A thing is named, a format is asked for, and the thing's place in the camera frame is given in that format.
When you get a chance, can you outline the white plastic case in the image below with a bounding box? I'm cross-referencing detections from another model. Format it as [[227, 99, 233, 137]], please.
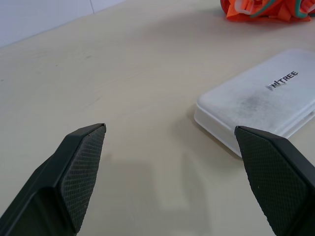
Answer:
[[193, 48, 315, 159]]

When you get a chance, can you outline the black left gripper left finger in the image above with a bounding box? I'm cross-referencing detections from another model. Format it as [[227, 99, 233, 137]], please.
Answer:
[[0, 123, 107, 236]]

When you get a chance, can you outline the orange and teal backpack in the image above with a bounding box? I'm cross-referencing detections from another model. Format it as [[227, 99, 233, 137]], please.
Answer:
[[220, 0, 315, 23]]

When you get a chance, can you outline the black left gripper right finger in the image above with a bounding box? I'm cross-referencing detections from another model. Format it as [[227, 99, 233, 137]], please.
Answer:
[[235, 125, 315, 236]]

